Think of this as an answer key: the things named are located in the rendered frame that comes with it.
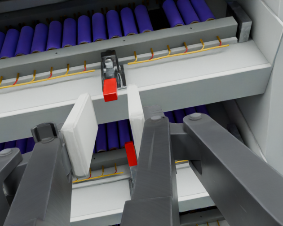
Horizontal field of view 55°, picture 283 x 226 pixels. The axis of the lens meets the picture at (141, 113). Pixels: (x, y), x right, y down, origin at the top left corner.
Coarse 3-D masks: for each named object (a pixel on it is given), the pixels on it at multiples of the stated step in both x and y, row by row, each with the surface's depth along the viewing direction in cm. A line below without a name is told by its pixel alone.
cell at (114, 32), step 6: (108, 12) 38; (114, 12) 38; (108, 18) 37; (114, 18) 37; (108, 24) 37; (114, 24) 36; (108, 30) 36; (114, 30) 35; (120, 30) 36; (108, 36) 36; (114, 36) 35; (120, 36) 35
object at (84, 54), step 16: (160, 32) 33; (176, 32) 32; (192, 32) 32; (208, 32) 33; (224, 32) 33; (64, 48) 33; (80, 48) 33; (96, 48) 32; (112, 48) 32; (128, 48) 33; (144, 48) 33; (160, 48) 33; (208, 48) 32; (0, 64) 32; (16, 64) 32; (32, 64) 32; (48, 64) 33; (64, 64) 33; (80, 64) 33; (128, 64) 32; (0, 80) 32; (16, 80) 32; (32, 80) 32
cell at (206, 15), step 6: (192, 0) 38; (198, 0) 37; (204, 0) 38; (192, 6) 39; (198, 6) 37; (204, 6) 36; (198, 12) 36; (204, 12) 35; (210, 12) 35; (204, 18) 35; (210, 18) 35
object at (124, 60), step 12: (180, 48) 33; (192, 48) 33; (204, 48) 34; (120, 60) 33; (132, 60) 33; (144, 60) 34; (48, 72) 33; (60, 72) 33; (72, 72) 33; (0, 84) 33; (12, 84) 33
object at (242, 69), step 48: (0, 0) 40; (48, 0) 40; (240, 0) 35; (240, 48) 33; (0, 96) 32; (48, 96) 31; (96, 96) 31; (144, 96) 31; (192, 96) 32; (240, 96) 34
